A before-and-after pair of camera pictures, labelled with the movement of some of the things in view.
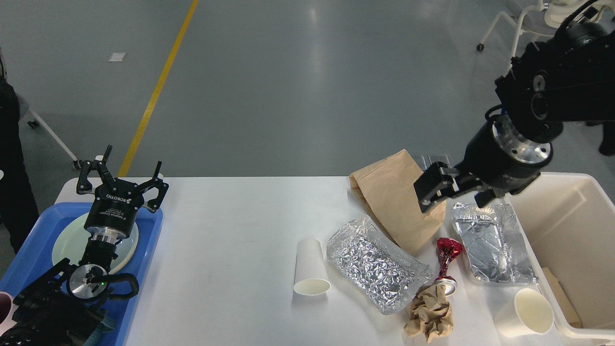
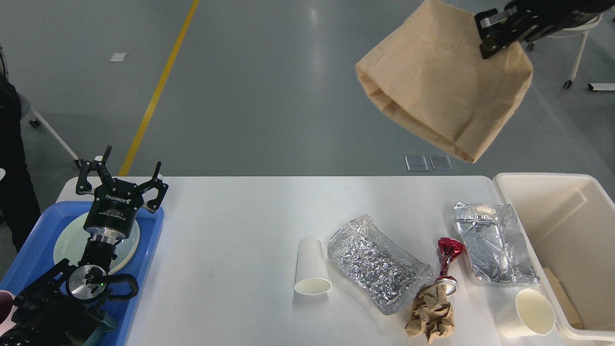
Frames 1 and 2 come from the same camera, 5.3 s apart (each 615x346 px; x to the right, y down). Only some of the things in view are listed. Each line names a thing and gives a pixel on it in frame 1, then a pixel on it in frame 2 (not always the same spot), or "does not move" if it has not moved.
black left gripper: (114, 213) does not move
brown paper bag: (386, 189) to (429, 75)
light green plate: (69, 245) does not move
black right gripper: (498, 158) to (569, 13)
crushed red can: (447, 248) does not move
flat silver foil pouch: (493, 244) does not move
